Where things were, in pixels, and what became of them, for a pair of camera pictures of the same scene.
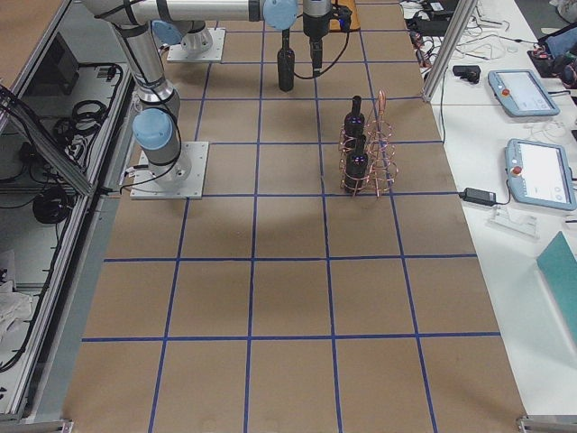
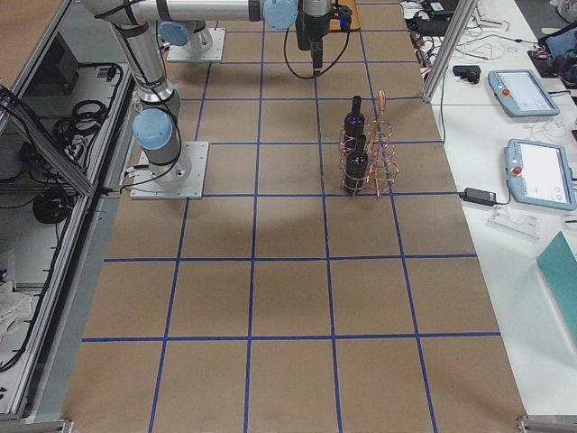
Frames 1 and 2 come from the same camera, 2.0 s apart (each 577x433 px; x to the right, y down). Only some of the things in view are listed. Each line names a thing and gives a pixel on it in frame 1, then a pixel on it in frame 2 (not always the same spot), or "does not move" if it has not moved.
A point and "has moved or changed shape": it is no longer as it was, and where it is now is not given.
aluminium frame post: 448,49 does not move
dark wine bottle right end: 356,163 does not move
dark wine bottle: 286,63 has moved or changed shape
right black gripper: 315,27 does not move
